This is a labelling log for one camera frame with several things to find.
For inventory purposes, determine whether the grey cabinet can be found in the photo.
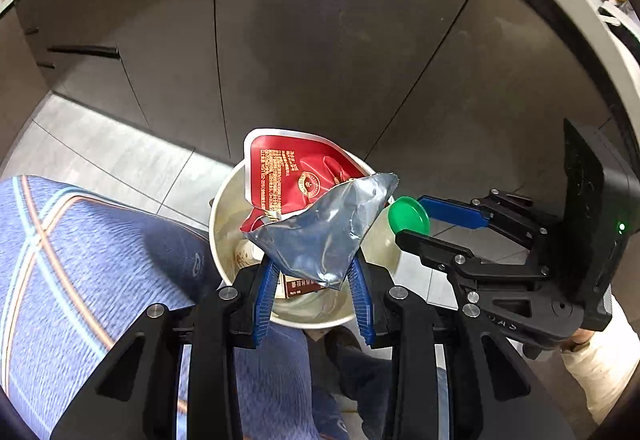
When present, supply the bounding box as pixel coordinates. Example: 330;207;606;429
0;0;640;241

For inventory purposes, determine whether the brown carton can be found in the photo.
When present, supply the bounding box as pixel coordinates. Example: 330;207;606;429
277;273;326;301

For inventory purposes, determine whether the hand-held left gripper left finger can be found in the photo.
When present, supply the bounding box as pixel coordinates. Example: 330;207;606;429
50;257;281;440

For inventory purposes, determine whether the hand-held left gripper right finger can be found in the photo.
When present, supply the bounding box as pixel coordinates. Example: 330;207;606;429
347;253;576;440

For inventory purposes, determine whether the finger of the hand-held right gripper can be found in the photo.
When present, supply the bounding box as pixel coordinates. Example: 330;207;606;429
417;189;558;251
395;229;549;309

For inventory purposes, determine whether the red foil pouch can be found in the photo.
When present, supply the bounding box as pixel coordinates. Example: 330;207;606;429
240;127;400;292

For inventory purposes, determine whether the green round cap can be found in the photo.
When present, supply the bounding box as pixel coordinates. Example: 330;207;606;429
387;197;431;237

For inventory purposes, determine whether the person's right forearm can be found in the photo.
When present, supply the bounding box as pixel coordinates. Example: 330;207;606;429
560;293;633;426

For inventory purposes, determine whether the white round bin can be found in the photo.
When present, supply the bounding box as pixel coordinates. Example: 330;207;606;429
208;147;402;332

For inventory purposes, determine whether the white paper cup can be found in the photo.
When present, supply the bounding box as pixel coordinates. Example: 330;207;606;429
234;240;266;271

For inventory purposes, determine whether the blue patterned cloth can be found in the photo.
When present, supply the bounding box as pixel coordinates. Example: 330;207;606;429
0;174;321;440

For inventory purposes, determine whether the long black cabinet handle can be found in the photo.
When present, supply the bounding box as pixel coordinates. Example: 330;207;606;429
47;45;120;60

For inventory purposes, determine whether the white countertop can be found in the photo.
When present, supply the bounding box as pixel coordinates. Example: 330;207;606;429
0;0;640;131

